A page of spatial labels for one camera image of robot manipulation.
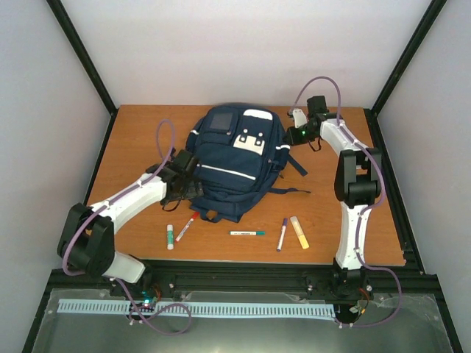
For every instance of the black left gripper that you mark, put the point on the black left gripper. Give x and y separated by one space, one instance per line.
196 189

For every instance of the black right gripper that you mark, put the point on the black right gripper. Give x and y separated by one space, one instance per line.
294 139

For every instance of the green capped marker pen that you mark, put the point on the green capped marker pen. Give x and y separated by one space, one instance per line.
247 233

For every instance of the navy blue student backpack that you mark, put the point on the navy blue student backpack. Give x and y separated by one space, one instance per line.
241 152

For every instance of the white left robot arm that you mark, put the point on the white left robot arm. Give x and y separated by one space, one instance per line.
87 243

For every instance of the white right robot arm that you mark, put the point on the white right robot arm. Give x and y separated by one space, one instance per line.
358 182

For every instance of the red marker pen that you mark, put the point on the red marker pen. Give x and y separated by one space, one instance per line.
186 227

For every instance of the white glue stick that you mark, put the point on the white glue stick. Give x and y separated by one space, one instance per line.
169 237

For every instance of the yellow highlighter pen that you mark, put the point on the yellow highlighter pen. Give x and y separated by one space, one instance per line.
299 232

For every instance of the purple marker pen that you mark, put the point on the purple marker pen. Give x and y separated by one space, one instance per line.
282 235

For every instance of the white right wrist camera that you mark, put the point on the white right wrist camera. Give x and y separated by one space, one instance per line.
298 116

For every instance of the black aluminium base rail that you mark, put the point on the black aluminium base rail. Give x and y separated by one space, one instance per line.
170 279

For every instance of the light blue slotted cable duct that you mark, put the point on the light blue slotted cable duct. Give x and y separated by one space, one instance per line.
198 309

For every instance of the black right corner frame post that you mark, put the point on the black right corner frame post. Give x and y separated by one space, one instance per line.
419 34

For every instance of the black corner frame post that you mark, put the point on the black corner frame post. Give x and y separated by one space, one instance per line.
66 24
419 34

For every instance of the black left corner frame post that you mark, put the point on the black left corner frame post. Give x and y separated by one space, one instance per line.
66 24

